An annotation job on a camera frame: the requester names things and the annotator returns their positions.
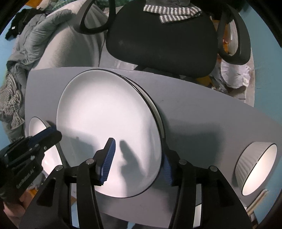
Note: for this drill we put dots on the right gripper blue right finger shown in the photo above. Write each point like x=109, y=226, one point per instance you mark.
x=170, y=167

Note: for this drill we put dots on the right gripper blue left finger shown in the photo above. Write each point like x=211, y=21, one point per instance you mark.
x=103, y=159

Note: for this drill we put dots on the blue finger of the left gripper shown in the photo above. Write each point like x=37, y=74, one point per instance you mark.
x=45, y=146
x=49, y=135

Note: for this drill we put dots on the white ribbed bowl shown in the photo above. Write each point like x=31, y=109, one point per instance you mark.
x=254, y=165

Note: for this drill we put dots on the person's left hand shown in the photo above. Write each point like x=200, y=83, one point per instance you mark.
x=15, y=211

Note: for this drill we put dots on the grey table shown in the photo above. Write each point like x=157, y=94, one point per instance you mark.
x=204, y=126

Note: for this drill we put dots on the striped grey white garment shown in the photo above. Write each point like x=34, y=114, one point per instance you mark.
x=11, y=102

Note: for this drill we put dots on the grey bed mattress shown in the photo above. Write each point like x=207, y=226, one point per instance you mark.
x=68, y=48

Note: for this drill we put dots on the white plastic bag on floor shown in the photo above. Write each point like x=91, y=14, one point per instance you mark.
x=235, y=76

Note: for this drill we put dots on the black office chair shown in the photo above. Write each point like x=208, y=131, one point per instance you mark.
x=189, y=47

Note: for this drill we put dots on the black clothes pile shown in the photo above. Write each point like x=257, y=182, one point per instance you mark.
x=20, y=20

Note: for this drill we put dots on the dark grey hooded sweater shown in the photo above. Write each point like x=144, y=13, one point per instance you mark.
x=172, y=11

